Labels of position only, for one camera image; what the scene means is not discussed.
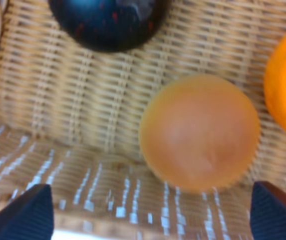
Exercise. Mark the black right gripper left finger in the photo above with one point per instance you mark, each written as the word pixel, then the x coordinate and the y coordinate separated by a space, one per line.
pixel 30 216

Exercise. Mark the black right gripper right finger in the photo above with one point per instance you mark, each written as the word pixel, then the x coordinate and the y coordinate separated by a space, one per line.
pixel 268 212

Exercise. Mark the orange-red peach fruit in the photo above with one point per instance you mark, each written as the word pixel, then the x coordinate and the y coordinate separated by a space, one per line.
pixel 199 133

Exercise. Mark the dark mangosteen fruit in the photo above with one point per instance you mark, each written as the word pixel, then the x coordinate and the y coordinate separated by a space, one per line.
pixel 110 26

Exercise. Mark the light orange wicker basket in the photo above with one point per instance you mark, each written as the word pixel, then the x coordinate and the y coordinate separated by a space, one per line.
pixel 69 117

